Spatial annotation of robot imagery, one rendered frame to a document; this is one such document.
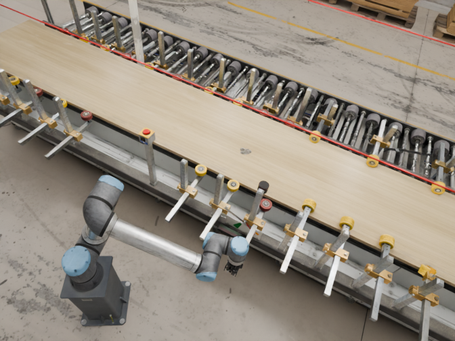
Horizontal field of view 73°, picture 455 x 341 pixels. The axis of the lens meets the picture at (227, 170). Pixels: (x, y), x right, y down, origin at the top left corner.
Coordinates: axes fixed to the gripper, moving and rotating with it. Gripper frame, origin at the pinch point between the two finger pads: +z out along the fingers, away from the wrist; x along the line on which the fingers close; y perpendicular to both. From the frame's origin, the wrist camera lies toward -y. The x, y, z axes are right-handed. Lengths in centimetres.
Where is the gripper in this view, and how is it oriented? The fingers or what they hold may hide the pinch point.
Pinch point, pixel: (233, 268)
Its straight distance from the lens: 187.1
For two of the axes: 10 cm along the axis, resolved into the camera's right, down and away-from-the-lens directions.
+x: 8.9, 4.1, -2.1
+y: -4.5, 6.7, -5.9
